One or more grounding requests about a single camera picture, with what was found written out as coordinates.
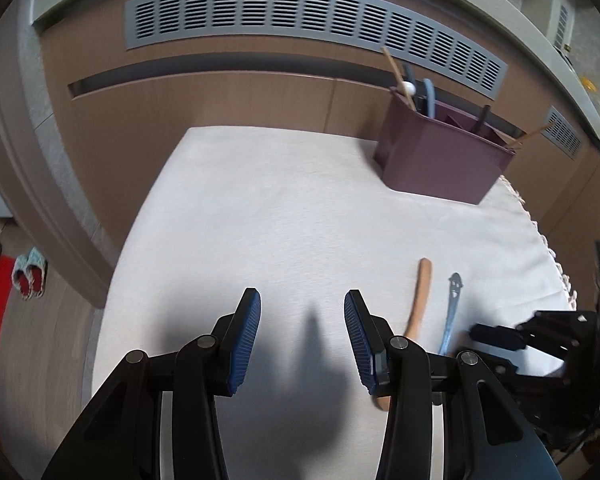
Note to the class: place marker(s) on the purple utensil holder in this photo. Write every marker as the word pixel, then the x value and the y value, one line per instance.
pixel 430 160

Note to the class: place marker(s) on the white round-headed utensil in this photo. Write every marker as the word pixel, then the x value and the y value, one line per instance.
pixel 409 88

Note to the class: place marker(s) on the metal spoon with smiley face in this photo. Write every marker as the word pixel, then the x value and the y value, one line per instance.
pixel 452 300

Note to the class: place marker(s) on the patterned slipper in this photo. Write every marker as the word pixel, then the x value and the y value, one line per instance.
pixel 38 270
pixel 22 280

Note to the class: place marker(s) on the wooden chopstick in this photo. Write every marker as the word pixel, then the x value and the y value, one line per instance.
pixel 397 75
pixel 530 135

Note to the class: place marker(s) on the white tablecloth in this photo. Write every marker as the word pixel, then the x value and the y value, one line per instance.
pixel 280 210

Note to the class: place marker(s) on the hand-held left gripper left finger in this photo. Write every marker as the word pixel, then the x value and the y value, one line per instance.
pixel 245 340

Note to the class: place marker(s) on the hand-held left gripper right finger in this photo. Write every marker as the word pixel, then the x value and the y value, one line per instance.
pixel 357 345

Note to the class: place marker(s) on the wooden spoon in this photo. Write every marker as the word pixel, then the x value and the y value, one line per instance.
pixel 422 290

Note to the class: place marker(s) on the small grey vent grille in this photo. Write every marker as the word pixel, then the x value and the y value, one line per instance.
pixel 562 132

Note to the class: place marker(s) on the yellow object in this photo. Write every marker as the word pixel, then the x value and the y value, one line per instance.
pixel 588 83

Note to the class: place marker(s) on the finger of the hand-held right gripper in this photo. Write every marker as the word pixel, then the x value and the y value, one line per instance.
pixel 525 377
pixel 495 336

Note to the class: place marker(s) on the long grey vent grille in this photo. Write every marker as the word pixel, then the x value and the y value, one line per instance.
pixel 305 15

